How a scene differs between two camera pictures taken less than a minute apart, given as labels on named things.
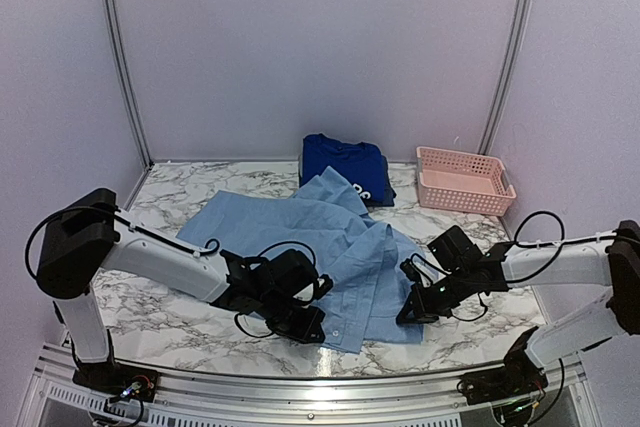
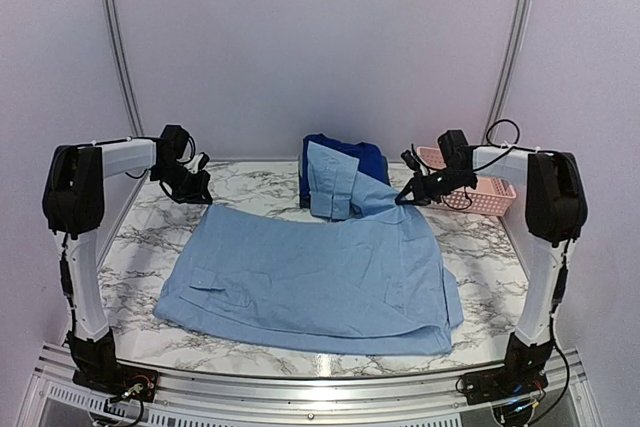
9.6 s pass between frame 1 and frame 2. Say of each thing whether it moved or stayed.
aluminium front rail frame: stayed
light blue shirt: moved
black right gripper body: moved
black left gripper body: moved
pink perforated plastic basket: stayed
